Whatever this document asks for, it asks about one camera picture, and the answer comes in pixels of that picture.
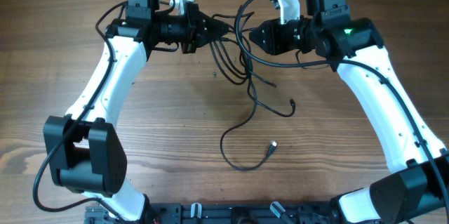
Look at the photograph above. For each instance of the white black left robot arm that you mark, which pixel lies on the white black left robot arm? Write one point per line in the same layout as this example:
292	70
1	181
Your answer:
84	153

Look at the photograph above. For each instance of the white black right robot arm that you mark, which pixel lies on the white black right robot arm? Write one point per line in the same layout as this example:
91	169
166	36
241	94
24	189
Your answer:
417	160

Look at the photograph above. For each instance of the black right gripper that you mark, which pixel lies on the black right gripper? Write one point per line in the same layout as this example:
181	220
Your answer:
274	29

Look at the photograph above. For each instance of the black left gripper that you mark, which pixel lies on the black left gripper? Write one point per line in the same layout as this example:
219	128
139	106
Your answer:
197	36

